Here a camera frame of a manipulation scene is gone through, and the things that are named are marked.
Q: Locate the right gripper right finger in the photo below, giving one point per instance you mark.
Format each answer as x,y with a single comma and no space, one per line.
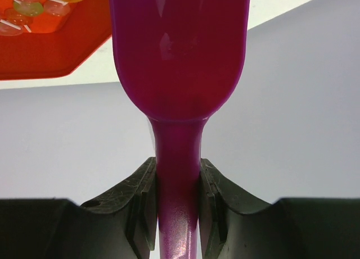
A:
236,224

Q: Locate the orange tray with lollipops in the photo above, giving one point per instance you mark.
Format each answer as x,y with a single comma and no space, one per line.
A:
56,46

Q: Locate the purple plastic scoop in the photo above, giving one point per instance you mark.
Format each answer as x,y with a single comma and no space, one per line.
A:
178,61

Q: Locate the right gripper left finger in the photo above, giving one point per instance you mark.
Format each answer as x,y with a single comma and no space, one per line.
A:
119,223

